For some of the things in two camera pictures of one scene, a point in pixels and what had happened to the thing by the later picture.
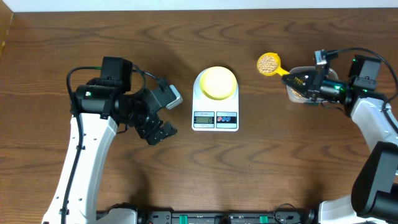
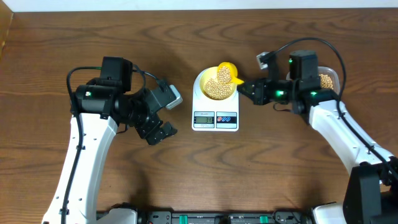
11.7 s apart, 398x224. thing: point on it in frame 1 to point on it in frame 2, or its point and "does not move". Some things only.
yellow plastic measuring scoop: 268,64 to 227,73
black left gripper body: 139,116 does not move
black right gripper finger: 301,76 to 248,88
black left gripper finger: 166,130 does not move
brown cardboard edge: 6,18 does not move
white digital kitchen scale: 213,115 does not move
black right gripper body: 315,88 to 262,96
